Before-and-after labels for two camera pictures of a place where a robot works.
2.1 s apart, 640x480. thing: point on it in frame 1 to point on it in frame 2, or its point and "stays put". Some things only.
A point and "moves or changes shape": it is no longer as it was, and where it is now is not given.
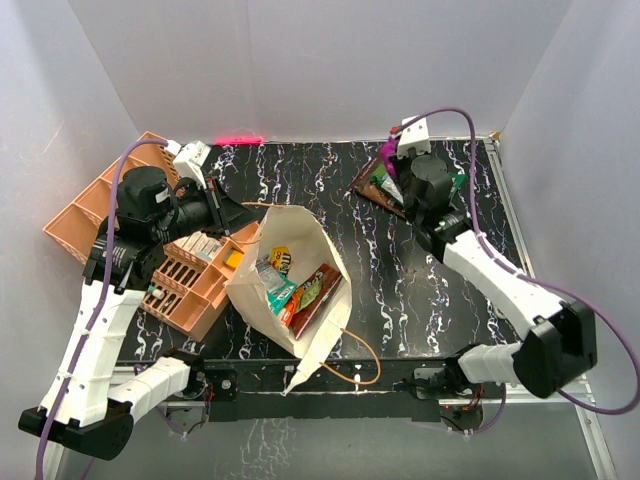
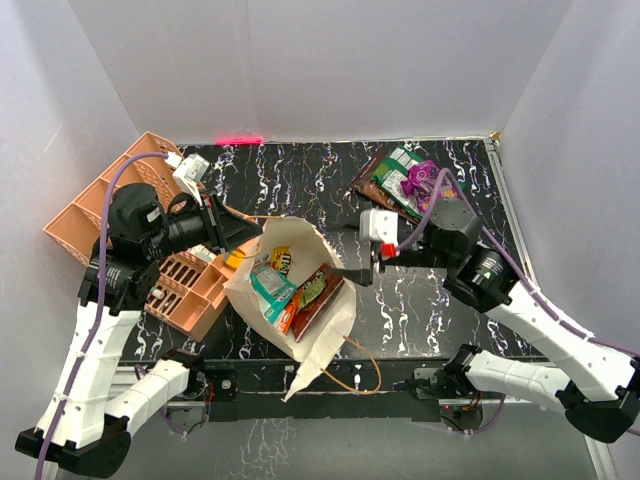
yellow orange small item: (234, 258) stays put
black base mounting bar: (343, 391) stays put
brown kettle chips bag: (364, 185) stays put
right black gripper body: (407, 200) to (416, 254)
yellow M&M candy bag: (281, 258) stays put
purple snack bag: (387, 149) moves or changes shape
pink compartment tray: (188, 290) stays put
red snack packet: (305, 319) stays put
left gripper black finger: (236, 214) to (234, 229)
